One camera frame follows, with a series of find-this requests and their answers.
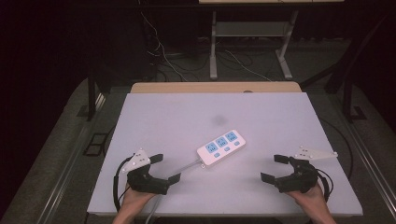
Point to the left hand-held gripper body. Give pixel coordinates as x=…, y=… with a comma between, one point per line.
x=146, y=182

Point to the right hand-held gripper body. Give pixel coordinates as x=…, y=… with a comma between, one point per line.
x=300, y=179

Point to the white power strip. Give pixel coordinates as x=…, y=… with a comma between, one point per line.
x=221, y=148

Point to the person's right hand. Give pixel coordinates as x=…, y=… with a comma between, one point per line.
x=311, y=199

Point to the person's left hand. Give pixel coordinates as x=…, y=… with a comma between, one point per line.
x=134, y=201

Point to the white board mat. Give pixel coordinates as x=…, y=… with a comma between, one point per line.
x=249, y=186

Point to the black stand leg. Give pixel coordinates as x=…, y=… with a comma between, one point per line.
x=91, y=96
x=350, y=102

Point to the black rectangular floor frame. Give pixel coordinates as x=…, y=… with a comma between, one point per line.
x=96, y=144

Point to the aluminium floor rail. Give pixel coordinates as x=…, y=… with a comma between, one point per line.
x=370, y=168
x=65, y=174

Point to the white metal desk frame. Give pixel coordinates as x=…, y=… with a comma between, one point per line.
x=249, y=29

